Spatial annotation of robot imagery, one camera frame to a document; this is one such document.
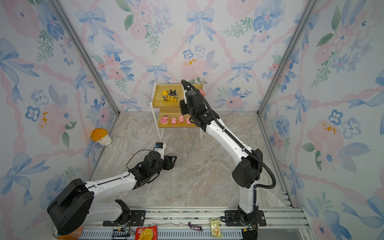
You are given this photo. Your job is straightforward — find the yellow bear toy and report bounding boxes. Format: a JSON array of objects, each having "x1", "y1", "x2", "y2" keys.
[{"x1": 162, "y1": 91, "x2": 170, "y2": 101}]

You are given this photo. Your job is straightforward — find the black yellow duck toy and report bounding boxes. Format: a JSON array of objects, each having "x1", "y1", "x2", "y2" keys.
[{"x1": 169, "y1": 90, "x2": 178, "y2": 102}]

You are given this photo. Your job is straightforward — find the wooden two-tier shelf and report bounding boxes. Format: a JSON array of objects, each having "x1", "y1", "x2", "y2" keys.
[{"x1": 150, "y1": 82, "x2": 195, "y2": 141}]

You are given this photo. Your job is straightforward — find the purple wrapped candy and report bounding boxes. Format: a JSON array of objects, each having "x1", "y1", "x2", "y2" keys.
[{"x1": 188, "y1": 222, "x2": 203, "y2": 232}]

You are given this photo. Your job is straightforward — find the pink toy with blue bow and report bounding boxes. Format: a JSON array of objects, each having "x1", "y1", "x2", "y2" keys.
[{"x1": 199, "y1": 89, "x2": 206, "y2": 97}]

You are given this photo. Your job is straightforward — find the orange soda can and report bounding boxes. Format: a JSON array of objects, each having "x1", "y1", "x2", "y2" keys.
[{"x1": 53, "y1": 227, "x2": 84, "y2": 240}]

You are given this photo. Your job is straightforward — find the pink bear toy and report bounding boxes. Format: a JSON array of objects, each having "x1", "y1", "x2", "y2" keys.
[{"x1": 160, "y1": 115, "x2": 170, "y2": 125}]

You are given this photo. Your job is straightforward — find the aluminium rail base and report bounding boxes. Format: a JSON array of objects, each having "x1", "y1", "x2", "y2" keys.
[{"x1": 78, "y1": 208, "x2": 315, "y2": 240}]

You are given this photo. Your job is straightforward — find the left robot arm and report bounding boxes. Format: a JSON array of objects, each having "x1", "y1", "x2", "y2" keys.
[{"x1": 47, "y1": 151, "x2": 177, "y2": 236}]

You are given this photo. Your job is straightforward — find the red snack packet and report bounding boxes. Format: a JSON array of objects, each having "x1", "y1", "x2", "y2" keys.
[{"x1": 135, "y1": 226, "x2": 158, "y2": 240}]

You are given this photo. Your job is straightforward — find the green snack packet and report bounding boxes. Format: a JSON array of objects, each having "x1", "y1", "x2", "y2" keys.
[{"x1": 210, "y1": 219, "x2": 224, "y2": 238}]

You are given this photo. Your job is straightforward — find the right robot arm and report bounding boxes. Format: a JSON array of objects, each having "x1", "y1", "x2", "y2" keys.
[{"x1": 180, "y1": 80, "x2": 277, "y2": 227}]

